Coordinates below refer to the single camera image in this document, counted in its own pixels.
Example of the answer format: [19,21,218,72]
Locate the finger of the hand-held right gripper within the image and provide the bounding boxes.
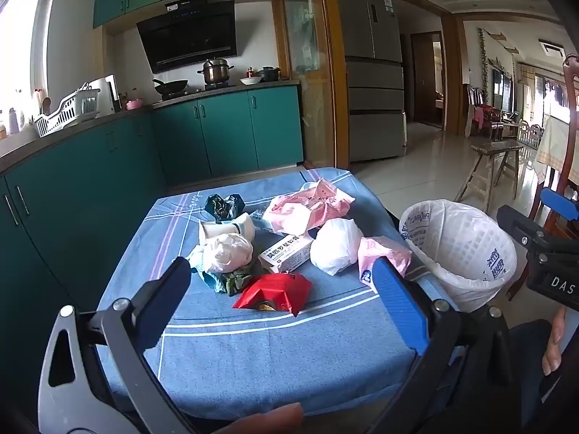
[540,187,579,218]
[496,205,566,258]

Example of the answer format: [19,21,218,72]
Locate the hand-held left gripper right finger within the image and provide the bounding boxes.
[366,257,521,434]

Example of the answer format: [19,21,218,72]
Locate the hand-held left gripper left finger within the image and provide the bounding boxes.
[37,256,200,434]

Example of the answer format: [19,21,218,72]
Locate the blue face mask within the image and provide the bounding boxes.
[185,245,231,294]

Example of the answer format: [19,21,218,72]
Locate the trash bin with white liner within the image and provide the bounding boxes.
[398,199,519,312]

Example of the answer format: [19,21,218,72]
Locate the small pink plastic bag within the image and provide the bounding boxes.
[357,236,412,288]

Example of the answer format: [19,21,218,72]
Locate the white tissue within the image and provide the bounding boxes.
[201,233,255,274]

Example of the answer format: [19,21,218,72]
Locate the white paper cup blue band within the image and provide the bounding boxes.
[199,212,256,247]

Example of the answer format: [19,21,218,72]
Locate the white plastic bag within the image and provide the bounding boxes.
[310,218,364,276]

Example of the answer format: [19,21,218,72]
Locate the dark green foil wrapper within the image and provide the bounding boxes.
[204,193,246,223]

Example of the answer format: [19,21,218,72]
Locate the red packet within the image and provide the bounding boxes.
[232,271,314,317]

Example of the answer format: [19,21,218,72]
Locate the clear face mask wrapper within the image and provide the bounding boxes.
[248,208,272,231]

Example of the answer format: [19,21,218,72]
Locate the white blue medicine box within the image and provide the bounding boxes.
[258,234,315,274]

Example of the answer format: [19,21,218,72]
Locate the large pink plastic bag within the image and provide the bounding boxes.
[262,178,356,236]

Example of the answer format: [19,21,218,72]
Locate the person's right hand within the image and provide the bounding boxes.
[541,305,569,377]

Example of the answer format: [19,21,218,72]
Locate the person's left hand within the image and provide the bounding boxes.
[212,403,305,434]

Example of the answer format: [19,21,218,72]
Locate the dining table with cloth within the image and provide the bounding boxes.
[531,115,579,182]

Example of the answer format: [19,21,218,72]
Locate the white metal chairs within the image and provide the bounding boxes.
[516,120,546,150]

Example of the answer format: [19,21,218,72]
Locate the wooden bench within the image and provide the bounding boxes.
[455,139,525,211]

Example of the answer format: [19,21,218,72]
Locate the person's dark trousers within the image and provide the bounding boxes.
[425,312,579,434]

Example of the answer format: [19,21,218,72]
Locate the blue striped tablecloth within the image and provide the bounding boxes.
[97,167,453,421]

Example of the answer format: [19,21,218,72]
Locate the chairs with pink cloth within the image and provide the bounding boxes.
[464,84,516,141]

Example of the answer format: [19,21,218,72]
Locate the teal base cabinet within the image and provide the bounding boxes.
[0,111,169,417]
[151,85,305,186]

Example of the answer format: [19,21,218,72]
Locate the ceiling air conditioner vent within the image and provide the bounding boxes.
[539,40,566,59]

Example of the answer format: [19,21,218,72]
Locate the wooden door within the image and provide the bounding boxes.
[411,31,444,128]

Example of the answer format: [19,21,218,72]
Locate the gas stove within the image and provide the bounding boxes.
[160,84,238,100]

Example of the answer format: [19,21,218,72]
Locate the white dish rack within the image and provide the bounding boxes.
[34,82,101,139]

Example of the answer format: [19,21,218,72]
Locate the black wok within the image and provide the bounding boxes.
[151,78,189,95]

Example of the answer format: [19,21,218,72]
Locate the white kitchen appliance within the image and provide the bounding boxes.
[88,75,119,118]

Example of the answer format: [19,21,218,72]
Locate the grey refrigerator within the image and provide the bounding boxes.
[332,0,405,163]

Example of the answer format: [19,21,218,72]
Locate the steel stock pot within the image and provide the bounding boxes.
[196,57,235,86]

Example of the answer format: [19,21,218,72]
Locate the black range hood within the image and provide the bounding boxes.
[136,0,238,74]

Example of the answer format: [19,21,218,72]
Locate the wooden framed glass partition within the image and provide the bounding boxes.
[271,0,351,170]

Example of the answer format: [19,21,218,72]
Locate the window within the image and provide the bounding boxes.
[0,0,57,118]

